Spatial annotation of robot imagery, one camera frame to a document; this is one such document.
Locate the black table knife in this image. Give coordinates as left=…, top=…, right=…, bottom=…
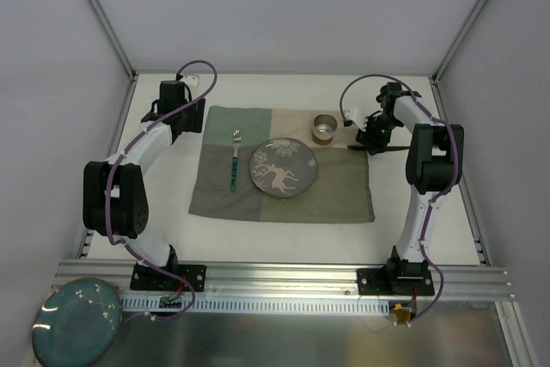
left=347, top=145, right=409, bottom=156

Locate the metal cup with cork base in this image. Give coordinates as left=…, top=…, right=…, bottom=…
left=311, top=113, right=338, bottom=145

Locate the green handled fork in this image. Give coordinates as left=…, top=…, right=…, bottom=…
left=230, top=130, right=241, bottom=192

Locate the grey reindeer plate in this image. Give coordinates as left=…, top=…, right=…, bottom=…
left=249, top=138, right=318, bottom=198

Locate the green beige cloth placemat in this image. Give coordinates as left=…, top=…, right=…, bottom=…
left=188, top=106, right=376, bottom=224

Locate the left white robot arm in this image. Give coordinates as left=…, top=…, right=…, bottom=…
left=82, top=75, right=205, bottom=290

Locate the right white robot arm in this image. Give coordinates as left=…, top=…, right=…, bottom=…
left=340, top=79, right=464, bottom=297

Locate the teal round stool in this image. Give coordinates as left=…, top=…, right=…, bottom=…
left=32, top=278, right=123, bottom=366

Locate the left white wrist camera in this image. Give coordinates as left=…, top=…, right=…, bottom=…
left=175, top=74, right=199, bottom=89

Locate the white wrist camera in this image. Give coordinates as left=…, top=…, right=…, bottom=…
left=343, top=107, right=369, bottom=132
left=175, top=74, right=199, bottom=89

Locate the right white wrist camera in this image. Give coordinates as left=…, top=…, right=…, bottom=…
left=343, top=107, right=369, bottom=132

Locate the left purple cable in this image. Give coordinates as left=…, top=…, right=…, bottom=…
left=104, top=59, right=219, bottom=321

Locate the purple cable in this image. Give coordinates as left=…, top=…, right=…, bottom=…
left=339, top=73, right=463, bottom=325
left=104, top=59, right=219, bottom=321

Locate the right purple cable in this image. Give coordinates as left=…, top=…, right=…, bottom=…
left=339, top=73, right=463, bottom=325

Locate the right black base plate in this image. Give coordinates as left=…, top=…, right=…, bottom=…
left=357, top=267, right=435, bottom=297

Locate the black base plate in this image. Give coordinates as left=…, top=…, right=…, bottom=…
left=357, top=267, right=435, bottom=297
left=130, top=264, right=207, bottom=292

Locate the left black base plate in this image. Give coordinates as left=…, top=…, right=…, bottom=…
left=130, top=264, right=207, bottom=292

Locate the aluminium mounting rail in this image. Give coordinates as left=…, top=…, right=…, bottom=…
left=51, top=259, right=517, bottom=302

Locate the white slotted cable duct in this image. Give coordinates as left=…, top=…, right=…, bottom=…
left=120, top=294, right=390, bottom=317

